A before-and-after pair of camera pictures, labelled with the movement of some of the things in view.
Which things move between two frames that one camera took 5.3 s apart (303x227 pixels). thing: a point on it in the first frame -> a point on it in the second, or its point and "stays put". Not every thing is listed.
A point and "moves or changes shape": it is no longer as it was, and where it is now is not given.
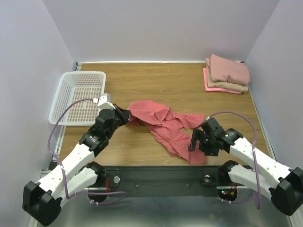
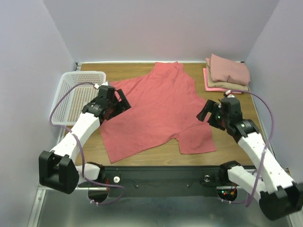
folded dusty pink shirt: [225, 70] stays put
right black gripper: [201, 138] -> [213, 116]
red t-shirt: [166, 125] moves or changes shape
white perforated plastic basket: [75, 86] stays put
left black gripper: [124, 114] -> [123, 105]
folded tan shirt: [224, 85] stays put
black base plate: [164, 181] stays put
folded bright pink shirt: [215, 89] stays put
